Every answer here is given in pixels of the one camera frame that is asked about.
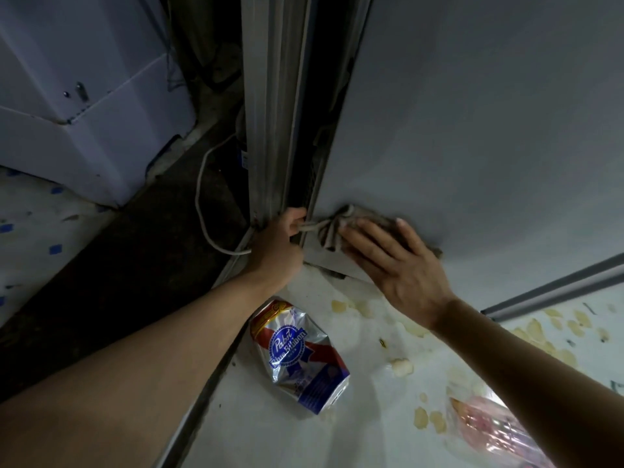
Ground person's left hand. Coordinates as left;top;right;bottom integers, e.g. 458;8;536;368
246;207;309;298

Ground person's right hand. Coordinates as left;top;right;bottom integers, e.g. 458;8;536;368
337;216;459;332

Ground brown cleaning cloth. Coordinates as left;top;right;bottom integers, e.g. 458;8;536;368
297;204;445;259

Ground blue crushed drink can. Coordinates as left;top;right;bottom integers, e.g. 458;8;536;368
249;296;351;416

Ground pink label plastic bottle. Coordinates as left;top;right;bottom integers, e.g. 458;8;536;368
446;394;556;468

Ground small silver fridge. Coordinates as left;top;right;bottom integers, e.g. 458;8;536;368
302;0;624;322

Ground person's left forearm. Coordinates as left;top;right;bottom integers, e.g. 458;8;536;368
0;270;274;468

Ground scattered food scraps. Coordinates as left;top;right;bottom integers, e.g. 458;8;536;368
331;299;610;434

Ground white appliance cabinet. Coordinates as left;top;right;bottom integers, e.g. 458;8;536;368
0;0;196;209

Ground white power cable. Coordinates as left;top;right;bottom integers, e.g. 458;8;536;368
194;133;254;257

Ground grey metal door frame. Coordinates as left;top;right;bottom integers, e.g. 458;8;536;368
240;0;342;229

